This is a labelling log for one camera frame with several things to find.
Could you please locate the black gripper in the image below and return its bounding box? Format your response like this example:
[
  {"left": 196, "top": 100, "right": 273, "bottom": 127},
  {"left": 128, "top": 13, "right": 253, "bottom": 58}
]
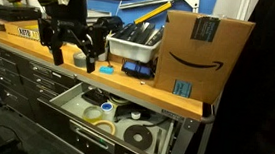
[{"left": 33, "top": 13, "right": 110, "bottom": 75}]

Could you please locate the gray drawer cabinet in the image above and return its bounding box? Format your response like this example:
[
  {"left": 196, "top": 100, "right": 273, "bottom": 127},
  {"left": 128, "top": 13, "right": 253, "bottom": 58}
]
[{"left": 0, "top": 39, "right": 84, "bottom": 126}]

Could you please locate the open gray metal drawer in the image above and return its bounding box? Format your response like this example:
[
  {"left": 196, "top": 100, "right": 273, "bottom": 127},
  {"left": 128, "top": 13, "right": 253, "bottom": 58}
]
[{"left": 32, "top": 78, "right": 204, "bottom": 154}]

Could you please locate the small blue block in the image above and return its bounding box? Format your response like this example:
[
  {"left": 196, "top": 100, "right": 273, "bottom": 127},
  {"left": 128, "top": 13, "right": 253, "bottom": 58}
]
[{"left": 98, "top": 65, "right": 115, "bottom": 76}]

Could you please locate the black flat device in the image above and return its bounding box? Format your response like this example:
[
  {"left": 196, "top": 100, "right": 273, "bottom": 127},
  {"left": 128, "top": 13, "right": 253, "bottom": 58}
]
[{"left": 80, "top": 87, "right": 110, "bottom": 107}]

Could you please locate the clear yellowish tape roll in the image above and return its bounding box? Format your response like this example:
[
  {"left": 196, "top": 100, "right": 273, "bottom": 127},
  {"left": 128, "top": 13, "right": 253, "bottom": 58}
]
[{"left": 81, "top": 104, "right": 105, "bottom": 124}]

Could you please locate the blue and white tape roll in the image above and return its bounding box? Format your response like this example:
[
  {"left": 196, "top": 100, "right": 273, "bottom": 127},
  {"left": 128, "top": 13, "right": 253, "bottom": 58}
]
[{"left": 99, "top": 101, "right": 117, "bottom": 122}]

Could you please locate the white plastic bin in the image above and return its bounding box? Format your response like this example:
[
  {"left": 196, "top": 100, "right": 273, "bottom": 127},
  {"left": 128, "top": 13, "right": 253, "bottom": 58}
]
[{"left": 104, "top": 30, "right": 164, "bottom": 65}]

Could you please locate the black flat panel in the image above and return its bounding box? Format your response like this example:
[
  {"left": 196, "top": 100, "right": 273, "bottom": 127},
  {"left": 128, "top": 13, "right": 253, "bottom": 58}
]
[
  {"left": 133, "top": 21, "right": 156, "bottom": 46},
  {"left": 114, "top": 20, "right": 140, "bottom": 43},
  {"left": 146, "top": 25, "right": 166, "bottom": 47}
]

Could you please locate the greenish tape roll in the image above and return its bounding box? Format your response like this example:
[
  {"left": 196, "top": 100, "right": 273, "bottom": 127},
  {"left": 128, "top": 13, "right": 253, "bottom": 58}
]
[{"left": 108, "top": 94, "right": 131, "bottom": 107}]

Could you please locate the blue and black pack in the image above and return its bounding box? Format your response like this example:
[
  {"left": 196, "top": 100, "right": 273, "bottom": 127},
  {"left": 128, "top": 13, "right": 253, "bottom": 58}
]
[{"left": 120, "top": 59, "right": 156, "bottom": 80}]

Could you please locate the beige masking tape roll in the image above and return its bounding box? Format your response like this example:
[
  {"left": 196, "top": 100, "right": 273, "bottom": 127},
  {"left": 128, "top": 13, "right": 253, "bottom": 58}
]
[{"left": 92, "top": 118, "right": 118, "bottom": 136}]

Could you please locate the black carrying case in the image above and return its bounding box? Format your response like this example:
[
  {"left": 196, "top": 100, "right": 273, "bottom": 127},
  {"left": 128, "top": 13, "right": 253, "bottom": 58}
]
[{"left": 0, "top": 3, "right": 43, "bottom": 25}]

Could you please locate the small white cap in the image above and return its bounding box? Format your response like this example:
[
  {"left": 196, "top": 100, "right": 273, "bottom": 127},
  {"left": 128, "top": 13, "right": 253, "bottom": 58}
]
[{"left": 130, "top": 111, "right": 141, "bottom": 120}]

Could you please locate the yellow spirit level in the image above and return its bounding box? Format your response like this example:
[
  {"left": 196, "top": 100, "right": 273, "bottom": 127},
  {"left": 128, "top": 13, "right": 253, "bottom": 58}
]
[{"left": 133, "top": 0, "right": 173, "bottom": 28}]

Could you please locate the black tape roll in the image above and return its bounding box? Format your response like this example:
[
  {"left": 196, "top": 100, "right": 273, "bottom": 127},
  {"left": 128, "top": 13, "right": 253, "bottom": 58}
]
[{"left": 121, "top": 123, "right": 154, "bottom": 152}]

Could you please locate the cardboard shipping box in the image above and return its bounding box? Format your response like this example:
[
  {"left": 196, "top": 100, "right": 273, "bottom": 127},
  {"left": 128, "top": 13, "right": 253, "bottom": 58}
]
[{"left": 151, "top": 8, "right": 257, "bottom": 109}]

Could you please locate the gray duct tape roll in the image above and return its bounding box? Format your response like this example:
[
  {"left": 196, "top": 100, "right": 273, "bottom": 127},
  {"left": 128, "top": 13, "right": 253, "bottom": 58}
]
[{"left": 71, "top": 50, "right": 89, "bottom": 69}]

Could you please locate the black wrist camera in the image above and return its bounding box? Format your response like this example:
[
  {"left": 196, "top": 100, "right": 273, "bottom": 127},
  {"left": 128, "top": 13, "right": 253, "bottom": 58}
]
[{"left": 95, "top": 13, "right": 126, "bottom": 37}]

